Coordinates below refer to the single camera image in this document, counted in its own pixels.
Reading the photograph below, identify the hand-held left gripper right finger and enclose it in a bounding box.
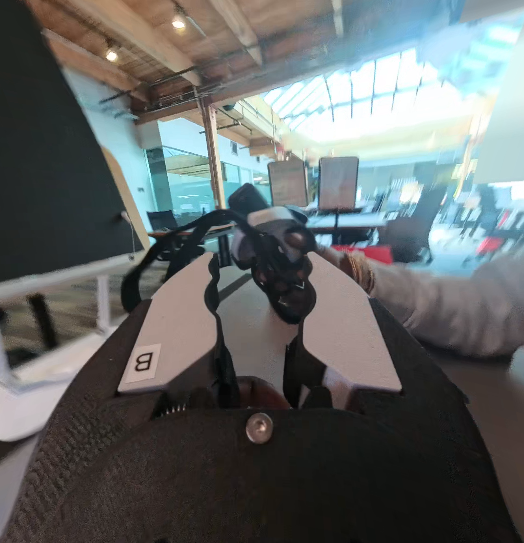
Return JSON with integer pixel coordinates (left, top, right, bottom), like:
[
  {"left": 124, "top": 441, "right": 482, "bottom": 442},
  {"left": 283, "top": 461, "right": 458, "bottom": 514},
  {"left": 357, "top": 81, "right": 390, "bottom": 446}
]
[{"left": 287, "top": 252, "right": 403, "bottom": 409}]

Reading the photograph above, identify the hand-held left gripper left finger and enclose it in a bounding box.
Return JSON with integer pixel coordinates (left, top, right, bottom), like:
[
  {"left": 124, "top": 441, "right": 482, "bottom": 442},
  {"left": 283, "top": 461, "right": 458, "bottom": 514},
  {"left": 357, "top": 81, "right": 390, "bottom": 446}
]
[{"left": 117, "top": 252, "right": 229, "bottom": 400}]

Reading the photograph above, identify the black strap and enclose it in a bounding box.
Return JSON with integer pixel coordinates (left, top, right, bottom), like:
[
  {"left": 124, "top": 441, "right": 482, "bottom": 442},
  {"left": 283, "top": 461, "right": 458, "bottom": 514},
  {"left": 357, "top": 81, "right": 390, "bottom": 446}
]
[{"left": 120, "top": 209, "right": 246, "bottom": 315}]

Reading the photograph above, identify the person's right forearm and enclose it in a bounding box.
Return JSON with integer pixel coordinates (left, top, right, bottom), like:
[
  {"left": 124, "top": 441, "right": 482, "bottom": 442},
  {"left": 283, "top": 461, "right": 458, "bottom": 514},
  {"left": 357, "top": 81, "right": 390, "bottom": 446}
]
[{"left": 317, "top": 244, "right": 524, "bottom": 358}]

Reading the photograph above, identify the grey desk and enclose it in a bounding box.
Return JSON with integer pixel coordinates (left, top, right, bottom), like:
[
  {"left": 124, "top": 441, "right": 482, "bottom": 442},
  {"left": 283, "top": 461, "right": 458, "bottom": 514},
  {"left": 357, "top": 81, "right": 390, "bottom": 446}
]
[{"left": 0, "top": 271, "right": 524, "bottom": 543}]

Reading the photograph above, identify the person's right hand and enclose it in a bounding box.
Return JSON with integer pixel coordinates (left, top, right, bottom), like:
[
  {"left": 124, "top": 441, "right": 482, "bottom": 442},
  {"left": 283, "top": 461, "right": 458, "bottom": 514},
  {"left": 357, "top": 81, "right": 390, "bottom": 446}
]
[{"left": 250, "top": 228, "right": 319, "bottom": 326}]

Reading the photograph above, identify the red plastic bin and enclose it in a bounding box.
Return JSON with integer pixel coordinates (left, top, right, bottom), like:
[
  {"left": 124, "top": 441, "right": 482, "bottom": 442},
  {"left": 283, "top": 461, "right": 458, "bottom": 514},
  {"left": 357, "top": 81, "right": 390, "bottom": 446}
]
[{"left": 330, "top": 244, "right": 393, "bottom": 264}]

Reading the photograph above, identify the black mesh chair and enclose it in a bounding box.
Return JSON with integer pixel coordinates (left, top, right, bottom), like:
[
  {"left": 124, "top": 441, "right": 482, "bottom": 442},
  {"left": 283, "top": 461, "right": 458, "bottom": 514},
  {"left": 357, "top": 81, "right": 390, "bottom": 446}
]
[{"left": 147, "top": 210, "right": 179, "bottom": 232}]

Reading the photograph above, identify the white background table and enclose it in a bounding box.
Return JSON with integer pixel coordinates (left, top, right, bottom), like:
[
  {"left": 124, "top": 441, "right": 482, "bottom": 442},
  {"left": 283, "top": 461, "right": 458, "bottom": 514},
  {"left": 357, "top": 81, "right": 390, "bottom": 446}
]
[{"left": 306, "top": 211, "right": 389, "bottom": 233}]

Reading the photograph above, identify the black high-back chair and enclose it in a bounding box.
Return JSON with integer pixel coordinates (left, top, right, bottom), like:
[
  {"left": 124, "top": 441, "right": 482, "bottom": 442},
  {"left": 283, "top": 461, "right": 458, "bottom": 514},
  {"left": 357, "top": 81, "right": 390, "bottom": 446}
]
[{"left": 384, "top": 186, "right": 446, "bottom": 264}]

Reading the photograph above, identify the large black board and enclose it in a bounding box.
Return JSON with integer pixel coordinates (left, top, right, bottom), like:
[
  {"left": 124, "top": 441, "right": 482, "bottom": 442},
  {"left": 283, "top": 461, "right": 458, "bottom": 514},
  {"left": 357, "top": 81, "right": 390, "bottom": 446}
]
[{"left": 0, "top": 0, "right": 151, "bottom": 284}]

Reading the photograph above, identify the wooden post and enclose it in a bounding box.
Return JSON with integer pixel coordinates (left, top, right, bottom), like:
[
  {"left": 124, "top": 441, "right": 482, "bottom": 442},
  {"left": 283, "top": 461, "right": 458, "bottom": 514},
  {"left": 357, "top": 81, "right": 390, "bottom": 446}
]
[{"left": 198, "top": 97, "right": 227, "bottom": 209}]

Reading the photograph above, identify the white frame stand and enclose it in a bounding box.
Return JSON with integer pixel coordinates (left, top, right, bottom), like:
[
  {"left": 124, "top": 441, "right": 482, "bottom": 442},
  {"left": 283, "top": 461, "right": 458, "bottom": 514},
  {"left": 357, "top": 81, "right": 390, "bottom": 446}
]
[{"left": 0, "top": 250, "right": 205, "bottom": 443}]

